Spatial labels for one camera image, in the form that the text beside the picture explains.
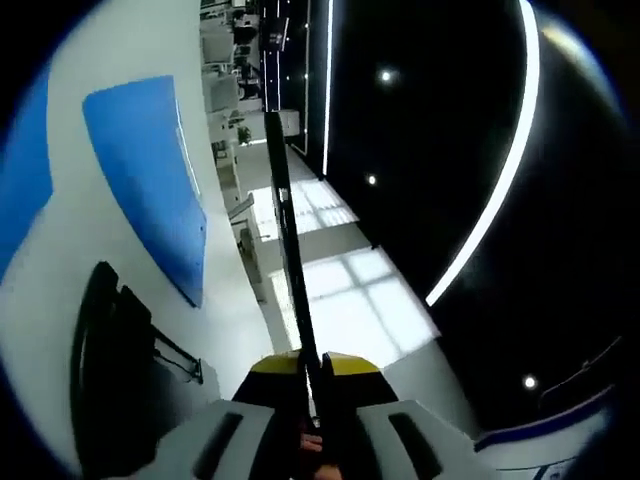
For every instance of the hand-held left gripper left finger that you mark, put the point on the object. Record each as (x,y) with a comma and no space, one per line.
(215,440)

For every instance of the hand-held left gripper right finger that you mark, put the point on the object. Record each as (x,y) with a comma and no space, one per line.
(415,440)

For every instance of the black folder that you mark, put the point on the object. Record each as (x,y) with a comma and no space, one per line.
(100,325)
(292,260)

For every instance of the blue folder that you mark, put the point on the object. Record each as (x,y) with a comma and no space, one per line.
(145,180)
(25,175)

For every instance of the person's left hand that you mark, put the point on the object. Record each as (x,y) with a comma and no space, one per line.
(311,442)

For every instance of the large bright window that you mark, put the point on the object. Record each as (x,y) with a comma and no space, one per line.
(370,310)
(325,210)

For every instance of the white table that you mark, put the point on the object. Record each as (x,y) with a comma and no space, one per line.
(85,240)

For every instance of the potted green plant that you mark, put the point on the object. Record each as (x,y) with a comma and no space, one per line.
(243,135)

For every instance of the row of white office chairs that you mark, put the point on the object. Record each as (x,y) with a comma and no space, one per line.
(222,92)

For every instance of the narrow ceiling light strip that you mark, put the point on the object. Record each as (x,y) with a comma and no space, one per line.
(327,100)

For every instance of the wide curved ceiling light strip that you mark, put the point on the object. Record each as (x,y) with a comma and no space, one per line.
(534,95)

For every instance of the group of ceiling spotlights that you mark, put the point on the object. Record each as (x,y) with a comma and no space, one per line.
(385,76)

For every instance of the blue-bordered wall display board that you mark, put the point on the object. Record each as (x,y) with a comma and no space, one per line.
(550,452)

